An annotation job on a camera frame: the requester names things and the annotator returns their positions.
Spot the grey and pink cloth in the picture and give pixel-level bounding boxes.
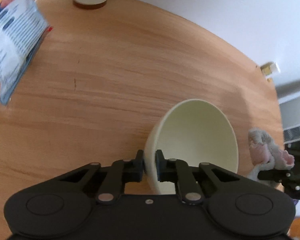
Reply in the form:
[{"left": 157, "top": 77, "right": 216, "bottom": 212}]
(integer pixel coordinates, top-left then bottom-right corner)
[{"left": 247, "top": 128, "right": 295, "bottom": 188}]

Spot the pale yellow bowl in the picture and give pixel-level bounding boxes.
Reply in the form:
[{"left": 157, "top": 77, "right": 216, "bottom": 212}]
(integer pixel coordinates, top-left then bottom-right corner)
[{"left": 144, "top": 99, "right": 239, "bottom": 194}]

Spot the small white pill bottle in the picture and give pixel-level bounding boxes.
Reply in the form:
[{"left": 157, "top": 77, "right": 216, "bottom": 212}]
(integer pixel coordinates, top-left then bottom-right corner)
[{"left": 260, "top": 61, "right": 281, "bottom": 77}]

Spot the blue white plastic food bag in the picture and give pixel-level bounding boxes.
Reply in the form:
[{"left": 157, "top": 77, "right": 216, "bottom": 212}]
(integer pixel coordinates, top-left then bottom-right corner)
[{"left": 0, "top": 0, "right": 51, "bottom": 105}]

